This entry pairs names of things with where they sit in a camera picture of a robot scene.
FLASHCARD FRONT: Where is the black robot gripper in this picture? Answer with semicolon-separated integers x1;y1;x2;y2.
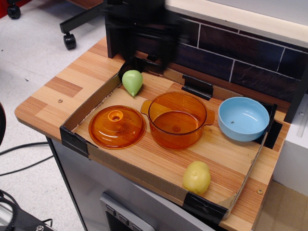
104;0;183;72

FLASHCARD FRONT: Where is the cardboard fence with black tape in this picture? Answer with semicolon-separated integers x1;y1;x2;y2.
60;57;290;231

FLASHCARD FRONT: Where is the light blue bowl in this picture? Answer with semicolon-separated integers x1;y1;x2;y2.
218;97;270;141

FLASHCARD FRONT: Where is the orange transparent pot lid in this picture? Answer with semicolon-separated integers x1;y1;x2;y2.
89;105;146;149

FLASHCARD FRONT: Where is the black chair base with casters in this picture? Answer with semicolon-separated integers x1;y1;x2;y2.
6;0;104;51

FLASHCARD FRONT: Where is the black floor cable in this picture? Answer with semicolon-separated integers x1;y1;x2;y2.
0;141;55;177

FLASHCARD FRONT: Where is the yellow plastic potato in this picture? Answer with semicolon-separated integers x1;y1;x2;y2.
182;161;211;195

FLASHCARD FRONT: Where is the green plastic pear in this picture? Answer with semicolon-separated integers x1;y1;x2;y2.
122;70;143;97

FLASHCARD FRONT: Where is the orange transparent pot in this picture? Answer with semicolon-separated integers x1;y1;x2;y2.
141;91;215;149

